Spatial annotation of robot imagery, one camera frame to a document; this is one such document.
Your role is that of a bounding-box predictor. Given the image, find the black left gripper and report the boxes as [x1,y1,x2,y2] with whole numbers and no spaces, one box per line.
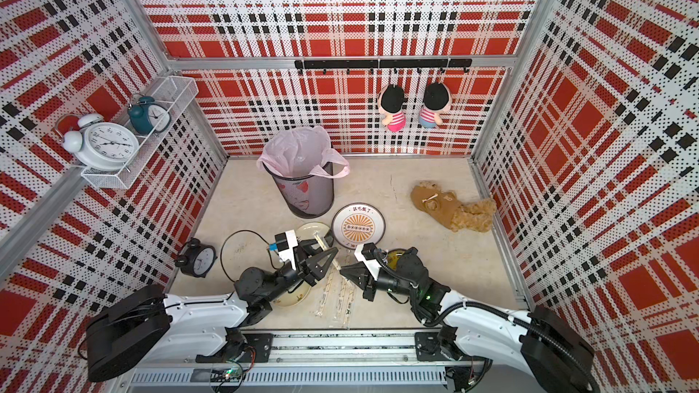
[266,235,338,303]

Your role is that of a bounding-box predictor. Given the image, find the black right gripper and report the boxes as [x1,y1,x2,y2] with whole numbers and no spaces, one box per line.
[340,261,418,302]

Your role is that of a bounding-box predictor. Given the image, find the disposable chopsticks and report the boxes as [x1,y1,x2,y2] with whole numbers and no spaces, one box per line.
[315,269,336,318]
[342,287,359,329]
[333,278,354,329]

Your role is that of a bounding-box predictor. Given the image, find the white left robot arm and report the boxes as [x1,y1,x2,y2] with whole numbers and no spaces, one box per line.
[86,240,339,382]

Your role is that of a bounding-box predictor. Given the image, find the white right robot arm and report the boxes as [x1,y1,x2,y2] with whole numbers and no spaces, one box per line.
[340,243,600,392]

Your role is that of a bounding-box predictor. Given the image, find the cream plate with flower print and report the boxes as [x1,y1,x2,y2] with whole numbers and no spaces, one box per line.
[295,222,335,247]

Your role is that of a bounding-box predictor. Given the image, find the yellow patterned plate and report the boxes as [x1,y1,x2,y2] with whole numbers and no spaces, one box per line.
[385,249,406,271]

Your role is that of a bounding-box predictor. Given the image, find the white plate with teal rim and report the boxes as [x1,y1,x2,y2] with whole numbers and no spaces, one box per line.
[331,203,386,249]

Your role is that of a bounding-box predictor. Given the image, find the black mesh waste bin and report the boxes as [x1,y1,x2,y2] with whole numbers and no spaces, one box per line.
[262,165,335,219]

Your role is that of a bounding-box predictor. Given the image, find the black alarm clock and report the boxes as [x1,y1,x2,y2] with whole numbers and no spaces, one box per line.
[175,238,218,278]

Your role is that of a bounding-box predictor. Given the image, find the brown teddy bear plush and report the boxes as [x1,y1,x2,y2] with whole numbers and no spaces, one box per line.
[410,181,496,233]

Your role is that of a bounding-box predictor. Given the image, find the pink striped hanging doll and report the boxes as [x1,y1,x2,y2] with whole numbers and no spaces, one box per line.
[378,85,406,133]

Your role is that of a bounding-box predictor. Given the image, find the blue striped hanging doll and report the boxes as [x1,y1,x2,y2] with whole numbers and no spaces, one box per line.
[419,82,453,129]

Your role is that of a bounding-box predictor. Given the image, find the teal alarm clock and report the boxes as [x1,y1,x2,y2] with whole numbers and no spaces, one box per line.
[127,96,171,136]

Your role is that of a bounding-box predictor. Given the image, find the white twin-bell alarm clock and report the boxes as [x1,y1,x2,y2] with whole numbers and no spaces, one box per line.
[62,113,140,172]

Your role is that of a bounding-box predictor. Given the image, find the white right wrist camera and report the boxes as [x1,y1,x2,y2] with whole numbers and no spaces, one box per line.
[354,243,380,280]

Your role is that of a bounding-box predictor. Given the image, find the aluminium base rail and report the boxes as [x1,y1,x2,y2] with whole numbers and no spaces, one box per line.
[108,329,496,392]

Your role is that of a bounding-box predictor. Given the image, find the white wire wall shelf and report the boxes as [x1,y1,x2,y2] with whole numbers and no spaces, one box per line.
[81,76,198,189]

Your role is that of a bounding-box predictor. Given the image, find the black wall hook rail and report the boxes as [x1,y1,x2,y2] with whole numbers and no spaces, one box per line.
[294,58,473,73]

